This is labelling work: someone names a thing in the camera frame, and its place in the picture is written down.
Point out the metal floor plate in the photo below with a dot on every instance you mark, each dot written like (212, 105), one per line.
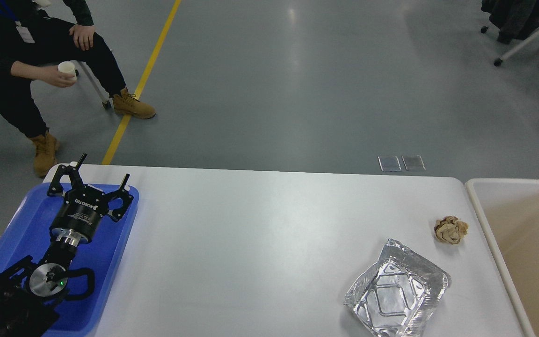
(389, 163)
(413, 163)

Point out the right metal floor plate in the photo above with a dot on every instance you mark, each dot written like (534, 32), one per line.
(413, 163)

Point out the crumpled brown paper ball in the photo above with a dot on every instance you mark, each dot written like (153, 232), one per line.
(450, 230)

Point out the blue plastic tray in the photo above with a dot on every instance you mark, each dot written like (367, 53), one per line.
(28, 235)

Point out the left metal floor plate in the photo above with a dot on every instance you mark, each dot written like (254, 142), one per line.
(389, 163)

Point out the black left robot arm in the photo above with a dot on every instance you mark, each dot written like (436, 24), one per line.
(60, 253)

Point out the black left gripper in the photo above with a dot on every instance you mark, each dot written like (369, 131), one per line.
(83, 207)

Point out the white rolling chair with coat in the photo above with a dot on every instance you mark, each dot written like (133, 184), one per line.
(515, 20)

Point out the aluminium foil tray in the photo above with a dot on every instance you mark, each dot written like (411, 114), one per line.
(397, 295)

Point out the beige plastic bin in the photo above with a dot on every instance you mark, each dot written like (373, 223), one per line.
(508, 211)

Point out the small white paper cup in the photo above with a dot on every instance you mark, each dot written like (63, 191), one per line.
(67, 67)

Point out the seated person in black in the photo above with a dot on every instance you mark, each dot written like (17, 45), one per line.
(31, 47)

